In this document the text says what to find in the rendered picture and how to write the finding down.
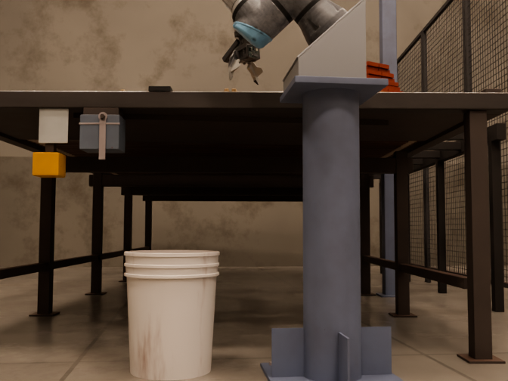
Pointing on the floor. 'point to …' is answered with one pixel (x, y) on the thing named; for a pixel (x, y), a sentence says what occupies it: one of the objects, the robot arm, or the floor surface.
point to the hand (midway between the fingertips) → (243, 83)
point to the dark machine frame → (444, 152)
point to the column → (331, 243)
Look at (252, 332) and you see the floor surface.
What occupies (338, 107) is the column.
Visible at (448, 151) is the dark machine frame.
